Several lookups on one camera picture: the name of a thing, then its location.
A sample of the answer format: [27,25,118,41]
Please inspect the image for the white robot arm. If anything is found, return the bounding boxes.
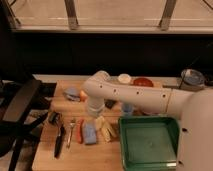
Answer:
[82,71,213,171]

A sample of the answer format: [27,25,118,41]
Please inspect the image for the blue grey cloth object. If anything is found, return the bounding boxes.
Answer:
[64,87,80,102]

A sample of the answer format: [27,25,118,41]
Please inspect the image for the orange fruit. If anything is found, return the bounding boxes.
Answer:
[80,90,87,102]

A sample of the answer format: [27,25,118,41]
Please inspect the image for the orange carrot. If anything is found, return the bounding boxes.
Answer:
[76,119,84,144]

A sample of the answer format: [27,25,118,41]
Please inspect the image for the black chair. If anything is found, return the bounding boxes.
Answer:
[0,79,51,171]

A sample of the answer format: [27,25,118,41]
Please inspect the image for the green plastic tray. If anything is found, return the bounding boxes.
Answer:
[118,116,179,171]

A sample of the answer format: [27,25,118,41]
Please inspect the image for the white plastic cup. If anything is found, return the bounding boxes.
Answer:
[118,74,131,84]

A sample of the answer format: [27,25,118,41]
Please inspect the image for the small black object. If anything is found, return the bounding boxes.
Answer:
[48,112,60,124]

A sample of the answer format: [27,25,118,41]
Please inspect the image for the blue sponge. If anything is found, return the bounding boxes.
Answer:
[83,123,97,145]

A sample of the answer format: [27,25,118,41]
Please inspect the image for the wooden cutting board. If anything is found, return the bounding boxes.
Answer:
[31,79,164,171]

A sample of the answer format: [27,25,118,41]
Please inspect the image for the yellow banana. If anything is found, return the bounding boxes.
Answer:
[101,122,117,142]

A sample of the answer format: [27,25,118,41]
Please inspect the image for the red bowl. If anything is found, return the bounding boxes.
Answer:
[133,77,153,87]

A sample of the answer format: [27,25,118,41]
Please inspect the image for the black handled knife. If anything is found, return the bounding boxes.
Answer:
[54,115,65,158]

